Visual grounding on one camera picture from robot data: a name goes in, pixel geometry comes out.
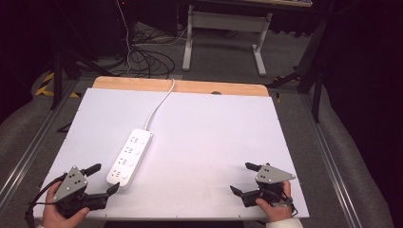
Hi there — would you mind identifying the yellow black floor tape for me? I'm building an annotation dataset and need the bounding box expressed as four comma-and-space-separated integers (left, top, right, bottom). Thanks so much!
34, 71, 82, 99

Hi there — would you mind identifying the person's left hand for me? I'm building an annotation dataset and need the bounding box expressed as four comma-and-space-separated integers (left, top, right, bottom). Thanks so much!
42, 181, 91, 228

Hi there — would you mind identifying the aluminium floor rail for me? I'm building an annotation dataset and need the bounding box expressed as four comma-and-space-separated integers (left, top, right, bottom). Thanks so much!
298, 94, 362, 228
0, 79, 80, 203

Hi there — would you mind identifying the white metal desk frame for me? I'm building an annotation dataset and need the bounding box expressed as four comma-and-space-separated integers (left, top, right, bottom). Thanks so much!
182, 4, 274, 78

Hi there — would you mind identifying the person's right hand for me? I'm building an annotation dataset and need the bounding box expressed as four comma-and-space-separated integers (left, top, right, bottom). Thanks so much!
255, 180, 295, 223

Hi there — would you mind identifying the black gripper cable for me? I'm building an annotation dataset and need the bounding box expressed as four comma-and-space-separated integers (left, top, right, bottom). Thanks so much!
24, 173, 69, 228

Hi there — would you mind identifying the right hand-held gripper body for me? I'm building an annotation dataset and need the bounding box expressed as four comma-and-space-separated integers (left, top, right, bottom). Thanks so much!
240, 162, 297, 209

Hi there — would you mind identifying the black computer case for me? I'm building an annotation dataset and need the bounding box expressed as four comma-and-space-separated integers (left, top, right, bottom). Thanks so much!
79, 0, 137, 61

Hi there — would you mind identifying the thin white floor cable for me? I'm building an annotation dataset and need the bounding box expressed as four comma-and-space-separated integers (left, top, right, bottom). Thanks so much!
125, 25, 188, 75

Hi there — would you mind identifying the white power strip cable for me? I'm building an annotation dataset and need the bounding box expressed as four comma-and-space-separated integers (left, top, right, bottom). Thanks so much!
144, 78, 176, 131

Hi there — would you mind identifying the white table mat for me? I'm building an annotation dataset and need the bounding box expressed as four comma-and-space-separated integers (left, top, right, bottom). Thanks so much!
32, 87, 311, 221

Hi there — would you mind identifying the black metal stand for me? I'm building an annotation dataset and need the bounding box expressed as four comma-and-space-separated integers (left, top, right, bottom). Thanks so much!
50, 47, 120, 111
265, 18, 331, 124

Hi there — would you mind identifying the wooden table board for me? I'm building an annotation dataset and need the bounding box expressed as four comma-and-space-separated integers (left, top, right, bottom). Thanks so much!
91, 75, 270, 98

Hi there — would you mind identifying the white power strip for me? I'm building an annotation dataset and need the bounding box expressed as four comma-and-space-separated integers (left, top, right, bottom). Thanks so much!
106, 127, 154, 191

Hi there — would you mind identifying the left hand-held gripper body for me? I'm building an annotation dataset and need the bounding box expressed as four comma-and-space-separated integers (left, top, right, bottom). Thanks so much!
51, 164, 109, 219

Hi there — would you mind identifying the bundle of black floor cables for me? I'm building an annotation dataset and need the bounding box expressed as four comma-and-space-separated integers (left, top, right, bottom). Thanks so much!
127, 44, 176, 80

